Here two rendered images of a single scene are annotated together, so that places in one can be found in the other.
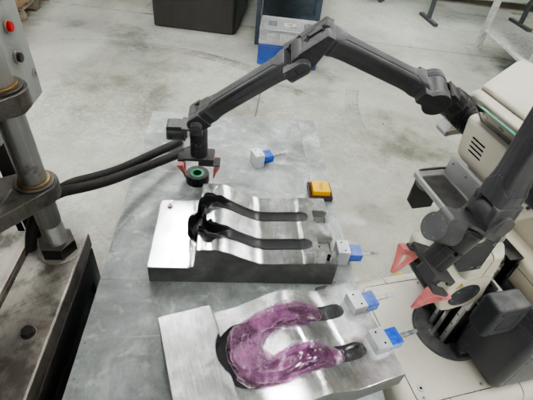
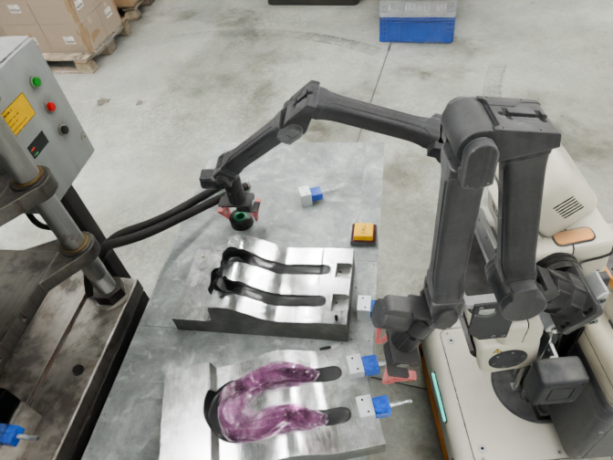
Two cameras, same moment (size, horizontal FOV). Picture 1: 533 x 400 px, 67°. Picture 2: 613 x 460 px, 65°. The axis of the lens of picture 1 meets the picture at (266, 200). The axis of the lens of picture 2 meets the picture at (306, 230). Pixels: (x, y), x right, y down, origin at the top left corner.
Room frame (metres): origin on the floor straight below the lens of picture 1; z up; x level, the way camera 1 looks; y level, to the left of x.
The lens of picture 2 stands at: (0.07, -0.41, 1.99)
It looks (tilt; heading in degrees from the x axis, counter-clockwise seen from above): 47 degrees down; 23
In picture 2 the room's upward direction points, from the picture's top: 10 degrees counter-clockwise
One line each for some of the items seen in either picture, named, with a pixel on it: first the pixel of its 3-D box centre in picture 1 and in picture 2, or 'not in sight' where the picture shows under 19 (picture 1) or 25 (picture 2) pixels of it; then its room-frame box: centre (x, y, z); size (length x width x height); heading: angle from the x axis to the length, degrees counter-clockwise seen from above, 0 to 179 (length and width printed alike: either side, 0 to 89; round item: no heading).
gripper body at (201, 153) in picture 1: (199, 148); (236, 194); (1.08, 0.24, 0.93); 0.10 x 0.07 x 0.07; 97
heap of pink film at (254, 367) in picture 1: (284, 339); (268, 399); (0.47, -0.08, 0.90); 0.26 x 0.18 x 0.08; 115
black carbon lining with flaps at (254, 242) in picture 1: (250, 221); (266, 277); (0.79, 0.04, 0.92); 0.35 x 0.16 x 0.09; 97
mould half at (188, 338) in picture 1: (281, 351); (270, 409); (0.46, -0.08, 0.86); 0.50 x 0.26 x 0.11; 115
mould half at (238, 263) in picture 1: (243, 231); (264, 284); (0.80, 0.05, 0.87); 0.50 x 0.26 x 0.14; 97
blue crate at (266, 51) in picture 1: (287, 49); (418, 19); (4.14, -0.03, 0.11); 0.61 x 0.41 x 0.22; 89
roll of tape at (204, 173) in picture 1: (197, 176); (241, 219); (1.08, 0.25, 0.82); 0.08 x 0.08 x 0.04
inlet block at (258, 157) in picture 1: (269, 155); (318, 193); (1.24, 0.01, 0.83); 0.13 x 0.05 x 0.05; 119
